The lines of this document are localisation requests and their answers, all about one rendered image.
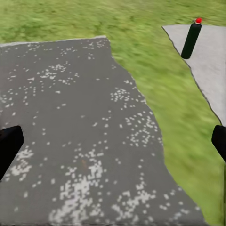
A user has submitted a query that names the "pesticide atomizer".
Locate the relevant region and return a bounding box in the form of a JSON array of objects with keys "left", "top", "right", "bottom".
[{"left": 180, "top": 17, "right": 202, "bottom": 59}]

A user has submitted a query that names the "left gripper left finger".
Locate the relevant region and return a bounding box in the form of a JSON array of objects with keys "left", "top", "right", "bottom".
[{"left": 0, "top": 125, "right": 24, "bottom": 181}]

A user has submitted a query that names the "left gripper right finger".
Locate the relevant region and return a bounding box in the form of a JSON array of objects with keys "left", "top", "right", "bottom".
[{"left": 211, "top": 125, "right": 226, "bottom": 162}]

